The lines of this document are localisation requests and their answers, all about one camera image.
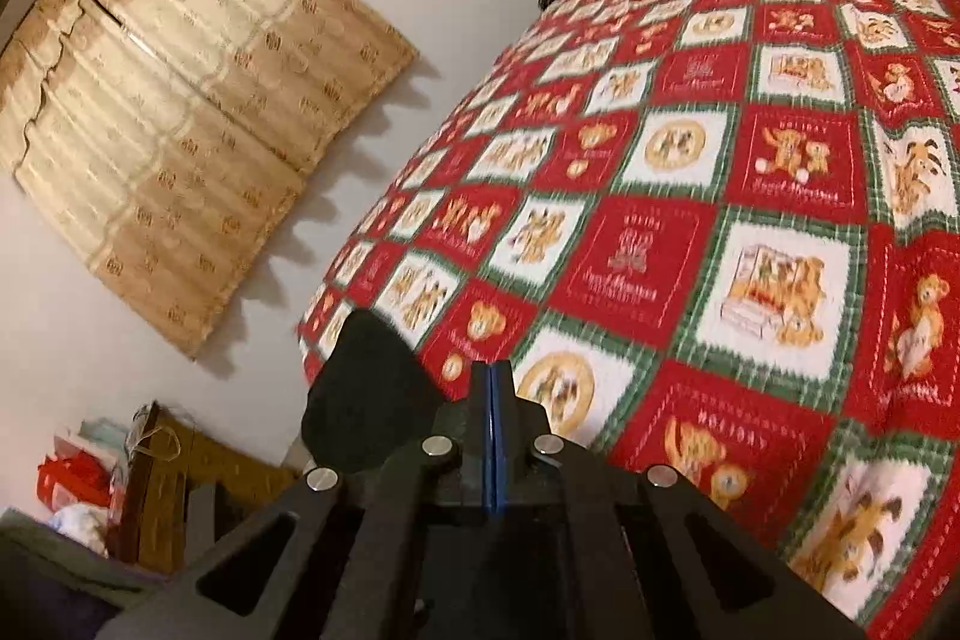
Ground red plastic bag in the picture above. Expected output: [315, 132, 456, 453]
[36, 452, 110, 513]

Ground black pants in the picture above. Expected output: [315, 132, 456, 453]
[301, 308, 444, 474]

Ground brown wooden cabinet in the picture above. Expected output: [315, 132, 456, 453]
[107, 401, 296, 575]

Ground red teddy bear patchwork bedspread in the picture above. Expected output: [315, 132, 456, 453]
[298, 0, 958, 638]

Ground beige patterned side curtain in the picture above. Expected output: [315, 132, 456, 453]
[2, 0, 416, 356]

